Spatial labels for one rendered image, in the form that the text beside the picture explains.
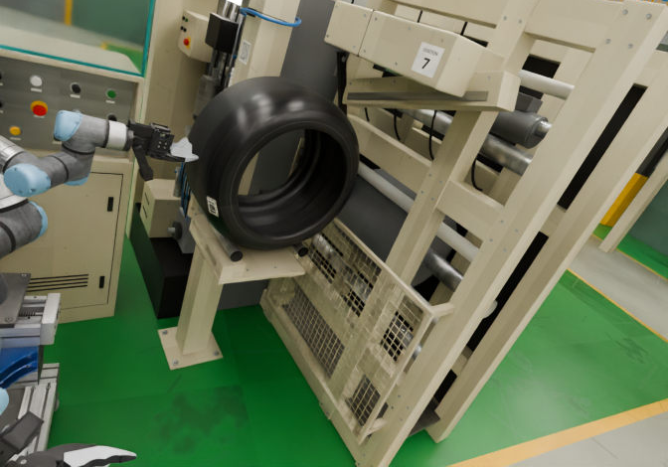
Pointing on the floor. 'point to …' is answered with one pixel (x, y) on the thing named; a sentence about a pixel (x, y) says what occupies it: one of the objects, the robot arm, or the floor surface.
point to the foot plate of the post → (186, 354)
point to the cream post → (279, 34)
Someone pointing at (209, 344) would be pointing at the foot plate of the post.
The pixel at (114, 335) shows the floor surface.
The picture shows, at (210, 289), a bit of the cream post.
